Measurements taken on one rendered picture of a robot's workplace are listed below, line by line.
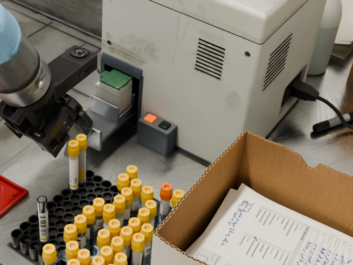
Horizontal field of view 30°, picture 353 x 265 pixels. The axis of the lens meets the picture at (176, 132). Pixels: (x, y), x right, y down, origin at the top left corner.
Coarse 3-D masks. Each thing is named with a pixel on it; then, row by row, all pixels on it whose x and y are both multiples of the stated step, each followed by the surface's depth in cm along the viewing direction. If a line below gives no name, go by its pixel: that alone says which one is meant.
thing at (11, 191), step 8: (0, 176) 102; (0, 184) 101; (8, 184) 101; (16, 184) 101; (0, 192) 100; (8, 192) 100; (16, 192) 100; (24, 192) 99; (0, 200) 99; (8, 200) 99; (16, 200) 98; (0, 208) 97; (8, 208) 97; (0, 216) 96
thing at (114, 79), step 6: (108, 72) 108; (114, 72) 108; (120, 72) 108; (102, 78) 106; (108, 78) 107; (114, 78) 107; (120, 78) 107; (126, 78) 107; (108, 84) 106; (114, 84) 106; (120, 84) 106; (126, 84) 106
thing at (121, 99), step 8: (96, 88) 108; (104, 88) 107; (112, 88) 105; (128, 88) 108; (96, 96) 109; (104, 96) 108; (112, 96) 106; (120, 96) 106; (128, 96) 109; (112, 104) 107; (120, 104) 108; (128, 104) 110; (120, 112) 109
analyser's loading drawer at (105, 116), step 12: (132, 84) 117; (132, 96) 110; (96, 108) 110; (108, 108) 108; (132, 108) 111; (96, 120) 109; (108, 120) 109; (120, 120) 109; (96, 132) 104; (108, 132) 107; (96, 144) 106
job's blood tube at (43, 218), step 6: (42, 198) 86; (42, 204) 86; (42, 210) 86; (42, 216) 87; (42, 222) 88; (42, 228) 89; (48, 228) 90; (42, 234) 89; (48, 234) 90; (42, 240) 90
